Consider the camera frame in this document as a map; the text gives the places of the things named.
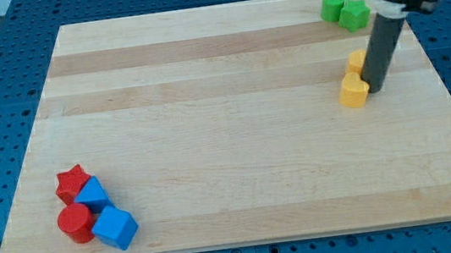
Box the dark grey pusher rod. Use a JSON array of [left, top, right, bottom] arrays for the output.
[[360, 14, 404, 94]]

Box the blue cube block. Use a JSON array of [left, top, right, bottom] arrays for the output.
[[91, 206, 139, 250]]

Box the yellow rounded block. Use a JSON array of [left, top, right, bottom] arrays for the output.
[[345, 49, 366, 74]]

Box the green cylinder block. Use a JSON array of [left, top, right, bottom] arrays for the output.
[[320, 0, 346, 23]]

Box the light wooden board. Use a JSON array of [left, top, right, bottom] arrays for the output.
[[0, 0, 451, 253]]

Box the blue triangle block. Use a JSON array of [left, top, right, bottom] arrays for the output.
[[74, 176, 114, 214]]

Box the red cylinder block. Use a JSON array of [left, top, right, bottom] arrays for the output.
[[58, 202, 94, 244]]

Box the yellow heart block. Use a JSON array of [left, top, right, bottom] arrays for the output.
[[338, 72, 370, 108]]

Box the green star block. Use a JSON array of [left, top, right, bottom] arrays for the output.
[[338, 0, 371, 32]]

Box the red star block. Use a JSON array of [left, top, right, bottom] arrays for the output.
[[55, 164, 91, 205]]

